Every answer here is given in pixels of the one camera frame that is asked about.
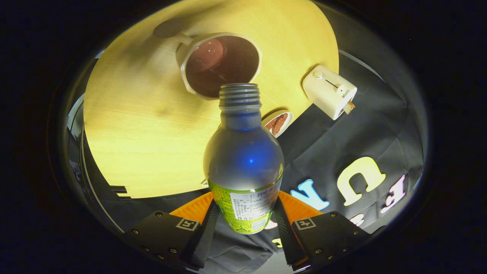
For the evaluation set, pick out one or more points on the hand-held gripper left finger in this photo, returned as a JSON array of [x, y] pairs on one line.
[[205, 238]]

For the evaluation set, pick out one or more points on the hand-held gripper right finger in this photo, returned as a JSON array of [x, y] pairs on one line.
[[287, 238]]

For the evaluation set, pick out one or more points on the silver juice bottle green label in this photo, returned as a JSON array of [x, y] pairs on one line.
[[243, 160]]

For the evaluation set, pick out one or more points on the black backdrop cloth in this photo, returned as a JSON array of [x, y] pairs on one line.
[[335, 144]]

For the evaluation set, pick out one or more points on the wooden table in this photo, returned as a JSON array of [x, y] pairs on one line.
[[144, 144]]

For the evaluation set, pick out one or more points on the white round plate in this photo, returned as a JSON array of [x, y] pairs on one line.
[[287, 122]]

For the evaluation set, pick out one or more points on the red sausage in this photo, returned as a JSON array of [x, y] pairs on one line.
[[270, 122], [280, 122]]

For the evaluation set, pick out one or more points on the toast slice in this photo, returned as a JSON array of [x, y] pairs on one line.
[[349, 107]]

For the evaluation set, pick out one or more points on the cream toaster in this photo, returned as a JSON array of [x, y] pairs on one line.
[[327, 89]]

